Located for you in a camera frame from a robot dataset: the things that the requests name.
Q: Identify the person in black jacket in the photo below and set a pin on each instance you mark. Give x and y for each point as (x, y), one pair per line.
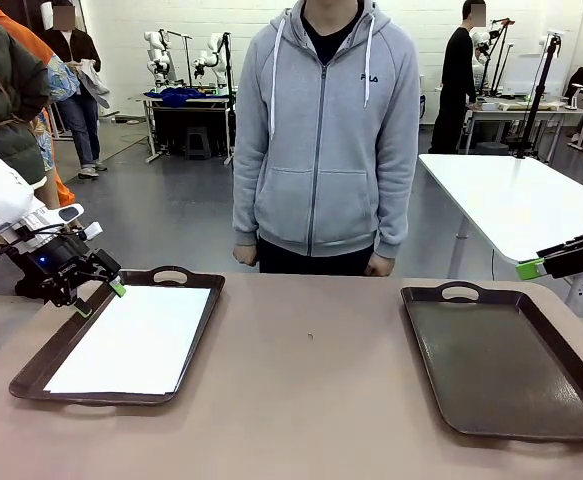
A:
(78, 130)

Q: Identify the black mannequin stand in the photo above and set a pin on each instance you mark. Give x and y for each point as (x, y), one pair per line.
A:
(28, 287)

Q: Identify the white box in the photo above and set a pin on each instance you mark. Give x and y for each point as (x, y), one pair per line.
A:
(526, 75)

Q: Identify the person's right forearm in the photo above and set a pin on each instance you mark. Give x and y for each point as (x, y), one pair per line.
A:
(248, 200)

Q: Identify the man in black sweater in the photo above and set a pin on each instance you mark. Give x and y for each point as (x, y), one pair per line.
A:
(458, 75)

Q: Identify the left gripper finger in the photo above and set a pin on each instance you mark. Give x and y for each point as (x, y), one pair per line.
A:
(108, 267)
(71, 295)

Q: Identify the grey round stool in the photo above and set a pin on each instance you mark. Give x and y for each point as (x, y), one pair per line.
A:
(492, 148)

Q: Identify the person's left forearm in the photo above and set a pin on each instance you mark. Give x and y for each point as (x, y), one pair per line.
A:
(398, 210)

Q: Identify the dark green padded jacket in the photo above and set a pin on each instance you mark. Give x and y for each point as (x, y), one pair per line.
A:
(1, 100)

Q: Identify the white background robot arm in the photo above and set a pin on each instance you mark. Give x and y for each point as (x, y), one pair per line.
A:
(157, 57)
(216, 55)

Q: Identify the person in grey hoodie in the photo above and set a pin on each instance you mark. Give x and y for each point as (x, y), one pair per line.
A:
(321, 125)

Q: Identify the white A4 paper stack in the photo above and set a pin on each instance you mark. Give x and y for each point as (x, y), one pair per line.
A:
(131, 340)

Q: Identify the grey cloth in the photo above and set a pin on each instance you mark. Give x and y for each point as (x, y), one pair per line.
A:
(93, 82)

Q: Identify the white robot with black arms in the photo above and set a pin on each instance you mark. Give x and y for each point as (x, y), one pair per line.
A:
(496, 50)

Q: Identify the long white desk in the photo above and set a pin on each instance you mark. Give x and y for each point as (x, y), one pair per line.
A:
(521, 107)

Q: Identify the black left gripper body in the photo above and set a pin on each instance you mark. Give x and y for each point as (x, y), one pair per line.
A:
(58, 262)

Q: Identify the person's left hand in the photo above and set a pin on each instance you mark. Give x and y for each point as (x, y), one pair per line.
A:
(381, 266)

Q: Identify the black-framed work table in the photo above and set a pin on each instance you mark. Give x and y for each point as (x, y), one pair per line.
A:
(171, 125)

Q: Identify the small white wrist module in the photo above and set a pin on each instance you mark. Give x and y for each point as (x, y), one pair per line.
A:
(92, 231)

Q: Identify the black step stool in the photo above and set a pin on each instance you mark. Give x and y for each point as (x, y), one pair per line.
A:
(198, 142)

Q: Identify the dark brown plastic tray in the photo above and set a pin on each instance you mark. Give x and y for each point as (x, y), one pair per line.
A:
(501, 365)
(36, 370)

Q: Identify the person's right hand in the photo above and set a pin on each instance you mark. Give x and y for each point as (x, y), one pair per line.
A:
(246, 255)

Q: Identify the blue patterned cloth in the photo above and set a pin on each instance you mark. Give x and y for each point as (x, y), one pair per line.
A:
(63, 80)

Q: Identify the black tripod pole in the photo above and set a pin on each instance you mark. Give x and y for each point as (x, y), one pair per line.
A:
(541, 90)

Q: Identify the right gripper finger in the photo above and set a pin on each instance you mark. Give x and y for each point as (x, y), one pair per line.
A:
(576, 261)
(571, 243)

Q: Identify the black trousers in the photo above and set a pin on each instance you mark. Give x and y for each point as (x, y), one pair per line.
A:
(316, 265)

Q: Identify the white table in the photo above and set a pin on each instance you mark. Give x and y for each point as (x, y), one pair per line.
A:
(521, 200)

